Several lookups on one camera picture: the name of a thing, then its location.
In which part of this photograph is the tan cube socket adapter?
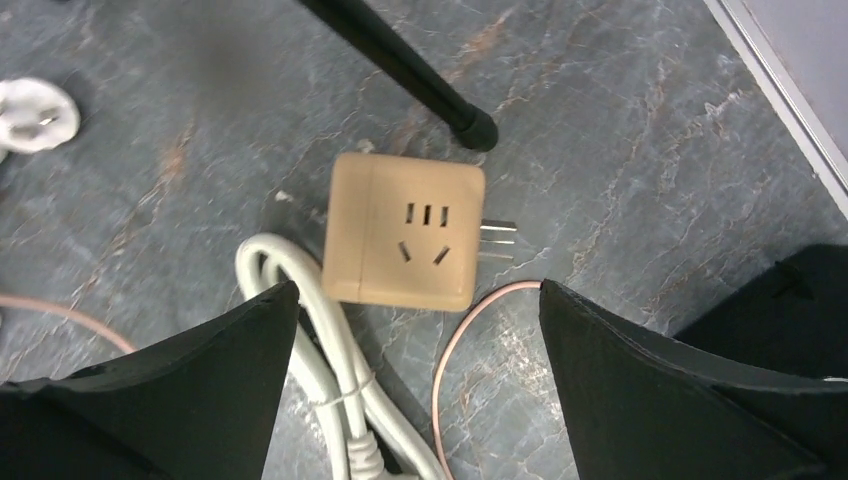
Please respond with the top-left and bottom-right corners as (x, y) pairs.
(321, 152), (517, 312)

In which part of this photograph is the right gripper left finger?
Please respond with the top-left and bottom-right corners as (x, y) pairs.
(1, 282), (300, 479)

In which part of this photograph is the black music stand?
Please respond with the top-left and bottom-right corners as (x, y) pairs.
(300, 0), (499, 152)

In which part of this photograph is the white cord orange strip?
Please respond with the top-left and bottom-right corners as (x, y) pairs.
(235, 233), (446, 479)

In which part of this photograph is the white coiled cord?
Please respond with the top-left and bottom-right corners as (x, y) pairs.
(0, 77), (82, 164)

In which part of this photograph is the thin pink usb cable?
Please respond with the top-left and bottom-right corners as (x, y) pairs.
(0, 280), (545, 480)

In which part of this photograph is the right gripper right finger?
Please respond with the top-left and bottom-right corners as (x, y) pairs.
(539, 280), (847, 479)

